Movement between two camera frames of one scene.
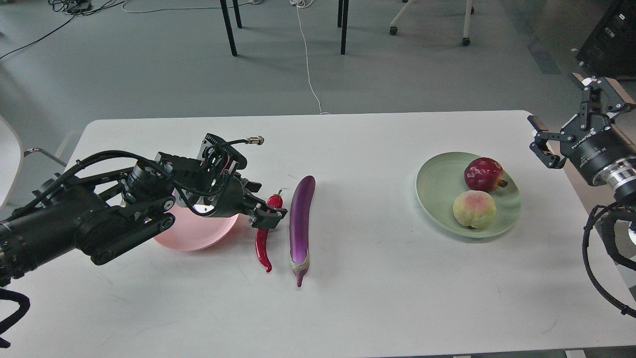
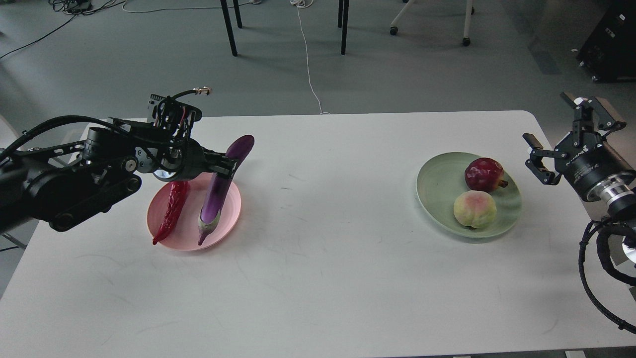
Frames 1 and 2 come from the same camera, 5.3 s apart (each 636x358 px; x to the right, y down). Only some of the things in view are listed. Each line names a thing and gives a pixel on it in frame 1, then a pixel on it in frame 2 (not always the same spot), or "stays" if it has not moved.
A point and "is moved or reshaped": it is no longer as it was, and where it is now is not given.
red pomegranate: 484,174 stays
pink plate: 192,231 stays
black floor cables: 74,8 stays
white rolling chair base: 469,10 stays
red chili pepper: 275,201 is moved or reshaped
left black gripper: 228,195 -> 187,160
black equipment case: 611,50 stays
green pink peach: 475,208 stays
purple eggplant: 300,220 -> 238,149
